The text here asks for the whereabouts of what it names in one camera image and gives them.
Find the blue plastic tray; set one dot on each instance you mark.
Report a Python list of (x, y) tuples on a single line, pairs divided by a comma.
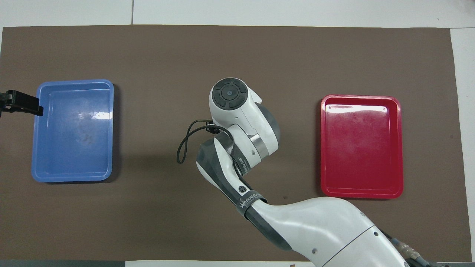
[(70, 141)]

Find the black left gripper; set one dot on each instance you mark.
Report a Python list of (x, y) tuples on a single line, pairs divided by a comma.
[(4, 103)]

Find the brown table mat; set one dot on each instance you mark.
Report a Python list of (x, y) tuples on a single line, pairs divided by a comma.
[(278, 55)]

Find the red plastic tray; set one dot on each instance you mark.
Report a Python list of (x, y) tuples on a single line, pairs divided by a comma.
[(360, 148)]

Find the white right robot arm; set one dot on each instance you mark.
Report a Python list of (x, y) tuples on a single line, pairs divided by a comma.
[(319, 226)]

